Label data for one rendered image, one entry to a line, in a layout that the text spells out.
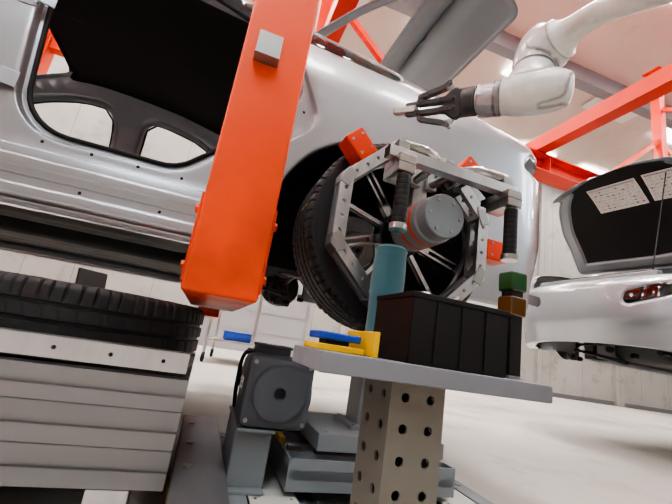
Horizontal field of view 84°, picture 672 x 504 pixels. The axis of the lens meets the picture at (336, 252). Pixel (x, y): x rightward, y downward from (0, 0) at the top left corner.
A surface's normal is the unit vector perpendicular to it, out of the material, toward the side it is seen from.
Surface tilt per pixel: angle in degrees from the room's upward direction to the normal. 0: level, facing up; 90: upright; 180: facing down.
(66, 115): 90
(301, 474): 90
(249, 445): 90
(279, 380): 90
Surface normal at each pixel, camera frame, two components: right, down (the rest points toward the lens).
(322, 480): 0.33, -0.18
